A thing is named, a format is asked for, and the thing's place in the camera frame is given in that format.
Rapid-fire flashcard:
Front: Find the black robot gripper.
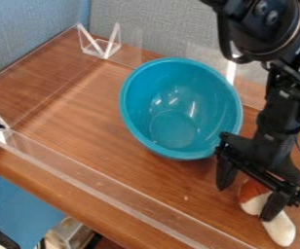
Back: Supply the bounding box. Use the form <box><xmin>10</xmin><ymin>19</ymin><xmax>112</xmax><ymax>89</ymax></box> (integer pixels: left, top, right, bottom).
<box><xmin>216</xmin><ymin>126</ymin><xmax>300</xmax><ymax>222</ymax></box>

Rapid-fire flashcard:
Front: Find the plush brown white mushroom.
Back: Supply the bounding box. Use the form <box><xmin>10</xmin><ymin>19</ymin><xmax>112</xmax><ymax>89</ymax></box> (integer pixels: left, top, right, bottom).
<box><xmin>237</xmin><ymin>178</ymin><xmax>296</xmax><ymax>247</ymax></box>

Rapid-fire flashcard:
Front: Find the blue plastic bowl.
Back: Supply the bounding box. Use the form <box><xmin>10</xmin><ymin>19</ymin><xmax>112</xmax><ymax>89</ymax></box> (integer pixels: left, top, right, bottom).
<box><xmin>120</xmin><ymin>57</ymin><xmax>244</xmax><ymax>160</ymax></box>

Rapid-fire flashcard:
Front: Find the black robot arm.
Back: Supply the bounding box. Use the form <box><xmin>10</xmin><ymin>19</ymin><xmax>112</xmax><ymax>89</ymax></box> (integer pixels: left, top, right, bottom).
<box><xmin>200</xmin><ymin>0</ymin><xmax>300</xmax><ymax>222</ymax></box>

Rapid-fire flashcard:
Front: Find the grey metal box below table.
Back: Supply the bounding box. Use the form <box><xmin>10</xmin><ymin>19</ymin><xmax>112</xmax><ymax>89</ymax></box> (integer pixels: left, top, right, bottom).
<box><xmin>45</xmin><ymin>217</ymin><xmax>94</xmax><ymax>249</ymax></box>

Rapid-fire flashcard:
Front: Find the clear acrylic front barrier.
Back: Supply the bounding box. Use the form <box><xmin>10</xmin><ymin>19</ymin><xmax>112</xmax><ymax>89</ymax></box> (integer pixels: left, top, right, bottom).
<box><xmin>0</xmin><ymin>127</ymin><xmax>253</xmax><ymax>249</ymax></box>

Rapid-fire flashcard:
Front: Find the clear acrylic barrier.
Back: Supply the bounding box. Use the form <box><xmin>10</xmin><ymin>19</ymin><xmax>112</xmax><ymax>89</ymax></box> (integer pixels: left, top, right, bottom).
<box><xmin>0</xmin><ymin>127</ymin><xmax>253</xmax><ymax>249</ymax></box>
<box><xmin>110</xmin><ymin>30</ymin><xmax>268</xmax><ymax>111</ymax></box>

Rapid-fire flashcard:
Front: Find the clear acrylic back barrier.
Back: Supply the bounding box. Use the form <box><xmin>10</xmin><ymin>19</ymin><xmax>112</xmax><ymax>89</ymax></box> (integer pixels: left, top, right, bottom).
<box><xmin>110</xmin><ymin>30</ymin><xmax>268</xmax><ymax>111</ymax></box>

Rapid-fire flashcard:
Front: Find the clear acrylic corner bracket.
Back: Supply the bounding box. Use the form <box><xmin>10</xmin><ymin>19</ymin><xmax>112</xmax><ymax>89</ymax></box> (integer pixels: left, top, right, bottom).
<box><xmin>76</xmin><ymin>22</ymin><xmax>122</xmax><ymax>59</ymax></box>

